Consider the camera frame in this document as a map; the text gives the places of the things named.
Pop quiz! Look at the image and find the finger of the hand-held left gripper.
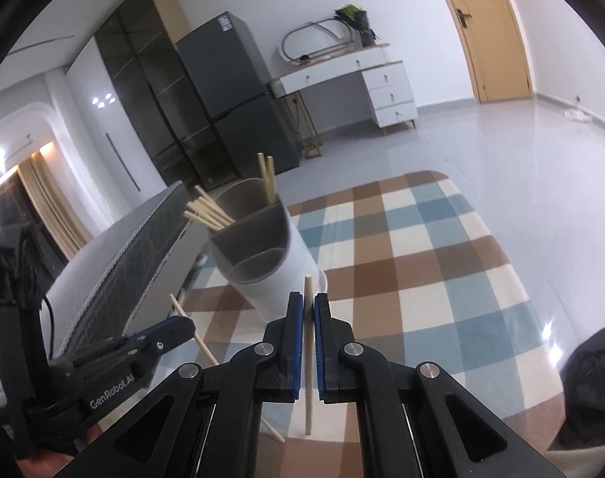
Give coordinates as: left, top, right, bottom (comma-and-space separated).
48, 335, 166, 375
118, 316, 198, 354

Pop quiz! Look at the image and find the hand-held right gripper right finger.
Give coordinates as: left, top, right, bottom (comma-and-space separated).
314, 293, 550, 478

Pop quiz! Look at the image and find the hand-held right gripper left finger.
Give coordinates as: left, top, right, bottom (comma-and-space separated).
100, 291, 304, 478

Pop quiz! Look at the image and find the wooden chopstick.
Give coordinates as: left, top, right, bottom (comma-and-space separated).
169, 293, 287, 444
304, 274, 314, 437

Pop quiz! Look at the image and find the white utensil holder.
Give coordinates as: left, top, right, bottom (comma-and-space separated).
206, 176, 329, 322

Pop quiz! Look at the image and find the bunch of chopsticks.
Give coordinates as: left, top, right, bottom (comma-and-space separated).
183, 153, 279, 233

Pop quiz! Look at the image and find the person's left hand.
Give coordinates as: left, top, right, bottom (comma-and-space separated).
18, 451, 80, 478

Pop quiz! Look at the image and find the grey quilted mattress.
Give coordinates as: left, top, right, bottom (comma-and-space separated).
46, 182, 194, 360

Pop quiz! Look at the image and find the checkered tablecloth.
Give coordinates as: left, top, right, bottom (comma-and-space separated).
180, 170, 567, 460

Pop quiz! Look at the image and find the beige curtain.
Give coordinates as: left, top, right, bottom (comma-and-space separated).
16, 157, 92, 261

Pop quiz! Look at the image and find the white wardrobe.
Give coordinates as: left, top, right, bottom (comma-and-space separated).
66, 37, 167, 241

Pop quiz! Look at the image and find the dark glass cabinet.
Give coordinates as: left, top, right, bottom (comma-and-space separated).
94, 0, 234, 193

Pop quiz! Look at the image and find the grey refrigerator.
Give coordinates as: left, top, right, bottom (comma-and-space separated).
175, 11, 302, 180

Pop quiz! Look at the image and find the white dressing table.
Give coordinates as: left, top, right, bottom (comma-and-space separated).
269, 45, 419, 135

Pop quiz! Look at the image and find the black bag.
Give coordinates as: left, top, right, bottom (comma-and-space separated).
552, 327, 605, 455

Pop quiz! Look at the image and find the oval mirror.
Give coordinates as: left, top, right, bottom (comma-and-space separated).
281, 19, 356, 66

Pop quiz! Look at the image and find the green plant in black wrap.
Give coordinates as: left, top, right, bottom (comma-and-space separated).
334, 4, 378, 49

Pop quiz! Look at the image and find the wooden door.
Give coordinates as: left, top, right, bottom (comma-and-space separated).
427, 0, 534, 106

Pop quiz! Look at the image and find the light grey bed frame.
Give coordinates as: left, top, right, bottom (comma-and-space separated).
173, 224, 212, 306

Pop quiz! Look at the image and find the gold frame stool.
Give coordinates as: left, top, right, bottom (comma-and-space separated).
290, 94, 322, 161

